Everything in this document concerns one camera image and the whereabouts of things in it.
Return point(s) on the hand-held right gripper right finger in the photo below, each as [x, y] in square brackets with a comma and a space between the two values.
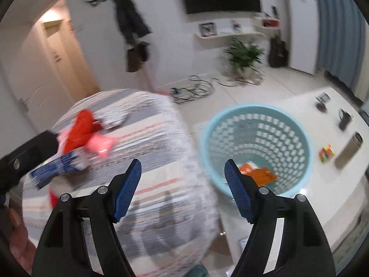
[239, 193]

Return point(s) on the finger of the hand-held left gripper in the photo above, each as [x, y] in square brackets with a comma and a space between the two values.
[43, 144]

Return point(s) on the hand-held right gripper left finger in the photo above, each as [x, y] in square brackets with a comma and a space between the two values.
[128, 192]

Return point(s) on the blue and white wrapper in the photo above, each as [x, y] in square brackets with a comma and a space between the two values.
[54, 167]

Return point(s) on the red cloth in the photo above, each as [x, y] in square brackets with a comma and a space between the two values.
[80, 129]

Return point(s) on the light blue plastic basket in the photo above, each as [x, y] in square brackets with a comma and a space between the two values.
[288, 127]

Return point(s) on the person's left hand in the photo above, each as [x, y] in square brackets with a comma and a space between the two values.
[17, 236]

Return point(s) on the orange cloth in basket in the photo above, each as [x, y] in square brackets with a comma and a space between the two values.
[259, 176]

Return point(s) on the striped woven blanket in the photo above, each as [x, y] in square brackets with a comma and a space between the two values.
[161, 155]

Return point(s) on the pink plastic wrapper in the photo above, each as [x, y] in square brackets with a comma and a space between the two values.
[99, 145]

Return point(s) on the white room door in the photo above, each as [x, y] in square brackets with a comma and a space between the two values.
[37, 78]

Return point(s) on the white cloth on bed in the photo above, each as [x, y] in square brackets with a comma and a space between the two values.
[114, 118]

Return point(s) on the white coffee table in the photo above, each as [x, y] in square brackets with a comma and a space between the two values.
[317, 184]

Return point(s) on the colourful puzzle cube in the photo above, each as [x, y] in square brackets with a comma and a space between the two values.
[326, 154]

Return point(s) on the metal thermos bottle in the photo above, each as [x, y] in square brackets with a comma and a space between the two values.
[347, 153]

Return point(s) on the pink coat rack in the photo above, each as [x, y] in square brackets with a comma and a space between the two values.
[150, 78]

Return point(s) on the black phone stand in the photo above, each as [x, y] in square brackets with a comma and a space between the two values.
[321, 105]

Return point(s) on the brown hanging bag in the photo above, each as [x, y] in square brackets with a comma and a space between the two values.
[134, 59]

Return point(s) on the black mug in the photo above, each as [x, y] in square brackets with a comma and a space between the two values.
[344, 122]

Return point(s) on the green potted plant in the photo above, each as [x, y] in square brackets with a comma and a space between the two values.
[242, 54]

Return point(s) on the black acoustic guitar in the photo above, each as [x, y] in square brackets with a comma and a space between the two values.
[278, 53]

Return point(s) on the black hanging coat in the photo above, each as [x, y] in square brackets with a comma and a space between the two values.
[128, 17]

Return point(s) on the small shelf figurines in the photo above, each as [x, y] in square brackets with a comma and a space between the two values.
[236, 26]

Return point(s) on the white standing air conditioner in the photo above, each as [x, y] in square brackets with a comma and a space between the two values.
[302, 34]

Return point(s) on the white cubby with red inside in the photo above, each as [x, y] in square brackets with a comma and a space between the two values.
[269, 23]

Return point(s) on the blue curtain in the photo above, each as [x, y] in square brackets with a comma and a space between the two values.
[337, 34]

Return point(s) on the white curved wall shelf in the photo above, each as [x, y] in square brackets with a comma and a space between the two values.
[219, 36]

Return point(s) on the black picture frame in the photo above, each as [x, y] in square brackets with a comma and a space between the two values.
[207, 29]

